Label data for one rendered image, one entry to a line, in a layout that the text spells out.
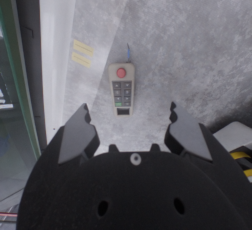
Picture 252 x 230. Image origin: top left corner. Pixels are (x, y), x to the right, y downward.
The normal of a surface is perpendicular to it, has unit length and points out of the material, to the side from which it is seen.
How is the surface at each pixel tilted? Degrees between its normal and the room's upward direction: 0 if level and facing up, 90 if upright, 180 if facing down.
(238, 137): 90
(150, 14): 0
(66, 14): 35
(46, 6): 26
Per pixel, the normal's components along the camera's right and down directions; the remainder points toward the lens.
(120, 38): 0.00, 0.50
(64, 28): -0.51, 0.18
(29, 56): 0.39, 0.62
